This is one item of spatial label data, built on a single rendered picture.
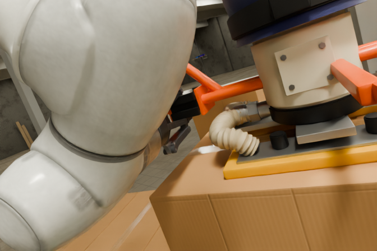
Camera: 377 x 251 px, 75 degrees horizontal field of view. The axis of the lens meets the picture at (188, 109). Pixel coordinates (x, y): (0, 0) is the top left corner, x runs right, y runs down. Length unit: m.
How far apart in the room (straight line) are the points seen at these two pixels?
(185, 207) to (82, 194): 0.25
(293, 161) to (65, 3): 0.36
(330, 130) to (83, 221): 0.34
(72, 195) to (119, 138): 0.07
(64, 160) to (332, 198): 0.33
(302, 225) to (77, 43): 0.37
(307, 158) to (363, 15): 1.16
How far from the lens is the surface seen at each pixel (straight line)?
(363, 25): 1.51
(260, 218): 0.43
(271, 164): 0.42
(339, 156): 0.42
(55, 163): 0.26
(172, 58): 0.19
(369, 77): 0.29
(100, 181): 0.25
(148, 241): 1.40
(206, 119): 2.07
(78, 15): 0.19
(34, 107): 4.15
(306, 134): 0.42
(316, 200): 0.40
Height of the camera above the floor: 1.28
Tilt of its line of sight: 9 degrees down
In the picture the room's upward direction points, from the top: 20 degrees counter-clockwise
